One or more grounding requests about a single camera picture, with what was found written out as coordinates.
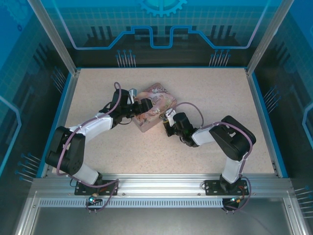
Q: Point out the pink illustrated tin box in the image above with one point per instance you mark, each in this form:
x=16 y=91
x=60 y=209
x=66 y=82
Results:
x=156 y=98

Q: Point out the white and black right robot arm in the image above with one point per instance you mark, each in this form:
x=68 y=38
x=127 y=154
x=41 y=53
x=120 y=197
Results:
x=203 y=134

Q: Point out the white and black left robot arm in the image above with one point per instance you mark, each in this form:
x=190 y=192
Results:
x=97 y=123

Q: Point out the small LED connector board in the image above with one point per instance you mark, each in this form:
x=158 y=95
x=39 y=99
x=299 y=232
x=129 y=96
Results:
x=92 y=199
x=233 y=200

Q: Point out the grey metal shelf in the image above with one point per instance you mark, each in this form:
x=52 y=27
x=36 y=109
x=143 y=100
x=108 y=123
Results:
x=159 y=220

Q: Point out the aluminium side rail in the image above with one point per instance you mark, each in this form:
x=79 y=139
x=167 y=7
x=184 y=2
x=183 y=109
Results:
x=255 y=98
x=69 y=98

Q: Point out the aluminium cross rail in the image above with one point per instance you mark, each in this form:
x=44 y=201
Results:
x=159 y=186

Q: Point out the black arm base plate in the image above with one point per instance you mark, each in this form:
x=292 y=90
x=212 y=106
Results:
x=110 y=189
x=211 y=188

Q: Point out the aluminium frame post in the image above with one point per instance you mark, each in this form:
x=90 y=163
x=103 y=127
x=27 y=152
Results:
x=56 y=36
x=266 y=36

